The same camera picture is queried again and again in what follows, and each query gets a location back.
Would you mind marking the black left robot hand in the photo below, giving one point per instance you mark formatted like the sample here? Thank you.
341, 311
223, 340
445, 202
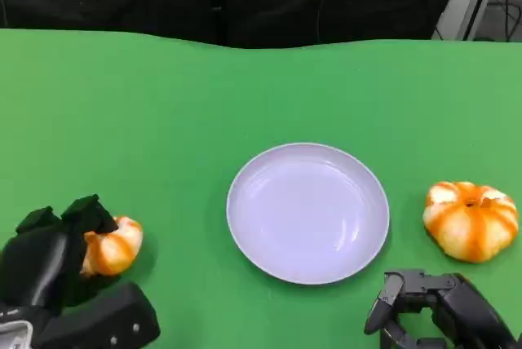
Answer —
41, 263

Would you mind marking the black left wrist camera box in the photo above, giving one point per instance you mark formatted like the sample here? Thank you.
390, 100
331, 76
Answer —
114, 320

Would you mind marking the green table cloth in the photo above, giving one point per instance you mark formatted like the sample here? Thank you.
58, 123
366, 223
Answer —
204, 100

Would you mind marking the lilac plate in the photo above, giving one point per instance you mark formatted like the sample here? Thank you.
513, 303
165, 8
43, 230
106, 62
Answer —
306, 214

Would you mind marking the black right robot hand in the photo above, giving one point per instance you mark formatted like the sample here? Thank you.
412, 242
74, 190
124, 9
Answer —
456, 304

